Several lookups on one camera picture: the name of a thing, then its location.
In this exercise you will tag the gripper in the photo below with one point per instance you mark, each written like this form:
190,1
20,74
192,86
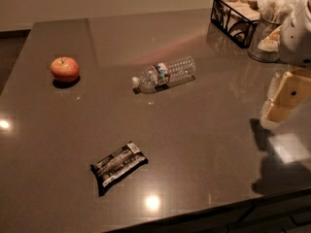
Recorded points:
296,38

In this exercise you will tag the black rxbar chocolate wrapper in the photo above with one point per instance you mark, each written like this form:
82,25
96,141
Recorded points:
114,167

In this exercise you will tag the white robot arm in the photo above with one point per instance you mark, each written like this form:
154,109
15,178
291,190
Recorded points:
294,42

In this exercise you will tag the red apple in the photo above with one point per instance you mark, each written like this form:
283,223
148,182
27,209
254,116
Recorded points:
65,69

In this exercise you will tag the clear plastic water bottle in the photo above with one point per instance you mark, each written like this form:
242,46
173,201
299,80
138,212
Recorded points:
165,73

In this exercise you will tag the black wire napkin basket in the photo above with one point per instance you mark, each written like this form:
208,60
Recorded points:
238,19

